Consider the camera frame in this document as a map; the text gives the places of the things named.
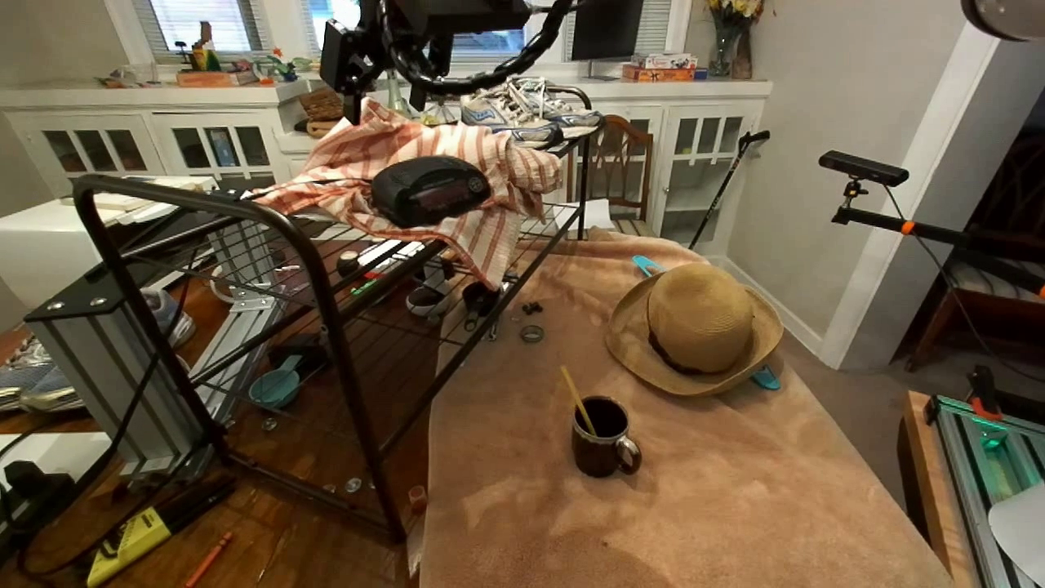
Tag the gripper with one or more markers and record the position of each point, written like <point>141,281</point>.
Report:
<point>408,15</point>

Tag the black alarm clock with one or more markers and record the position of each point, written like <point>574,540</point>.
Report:
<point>429,192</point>

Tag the woven basket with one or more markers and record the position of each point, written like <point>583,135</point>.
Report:
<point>321,104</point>

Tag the window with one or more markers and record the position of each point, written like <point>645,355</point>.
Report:
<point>490,42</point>
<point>204,20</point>

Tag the white and blue sneaker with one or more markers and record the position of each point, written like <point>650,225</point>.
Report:
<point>506,118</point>
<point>571,114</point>

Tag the red striped white cloth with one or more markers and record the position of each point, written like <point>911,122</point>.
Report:
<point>482,167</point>

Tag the heap of toys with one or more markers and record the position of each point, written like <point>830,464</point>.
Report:
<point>214,65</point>

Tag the black monitor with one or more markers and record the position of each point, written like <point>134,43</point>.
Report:
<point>608,28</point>

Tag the wooden chair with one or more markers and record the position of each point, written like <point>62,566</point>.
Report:
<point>624,163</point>

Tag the black metal shoe rack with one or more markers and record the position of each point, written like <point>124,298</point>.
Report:
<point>326,310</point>

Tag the stack of game boxes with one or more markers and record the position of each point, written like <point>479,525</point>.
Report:
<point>657,69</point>

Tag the small black clip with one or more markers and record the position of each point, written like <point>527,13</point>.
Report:
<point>531,308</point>

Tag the white glass-door cabinet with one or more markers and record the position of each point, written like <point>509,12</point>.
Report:
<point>710,106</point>

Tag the vase with yellow flowers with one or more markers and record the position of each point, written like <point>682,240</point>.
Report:
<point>727,49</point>

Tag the grey sneaker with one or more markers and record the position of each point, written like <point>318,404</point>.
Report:
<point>37,380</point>
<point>167,318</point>

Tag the teal bowl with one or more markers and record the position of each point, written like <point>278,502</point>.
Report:
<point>275,389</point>

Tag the black walking stick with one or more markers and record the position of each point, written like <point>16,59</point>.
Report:
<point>722,189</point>

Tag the yellow stick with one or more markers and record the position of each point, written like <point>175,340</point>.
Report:
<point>574,392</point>

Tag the straw hat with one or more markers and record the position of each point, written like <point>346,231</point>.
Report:
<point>694,322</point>

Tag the dark brown mug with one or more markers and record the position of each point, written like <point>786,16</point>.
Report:
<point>596,453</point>

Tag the tan blanket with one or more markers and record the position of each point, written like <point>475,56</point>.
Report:
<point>702,490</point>

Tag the orange pen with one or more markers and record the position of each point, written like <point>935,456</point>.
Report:
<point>208,559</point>

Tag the yellow and black tool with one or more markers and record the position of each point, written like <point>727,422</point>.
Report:
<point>122,545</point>

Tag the red and black clamp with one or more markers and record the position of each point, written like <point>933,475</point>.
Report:
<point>984,396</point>

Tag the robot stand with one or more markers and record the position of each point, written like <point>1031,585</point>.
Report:
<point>963,482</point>

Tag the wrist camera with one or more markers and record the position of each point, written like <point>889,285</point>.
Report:
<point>494,15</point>

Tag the aluminium post with black plate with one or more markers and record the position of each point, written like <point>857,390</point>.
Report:
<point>106,367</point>

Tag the camera on mount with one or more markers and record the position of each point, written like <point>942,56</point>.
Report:
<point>865,167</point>

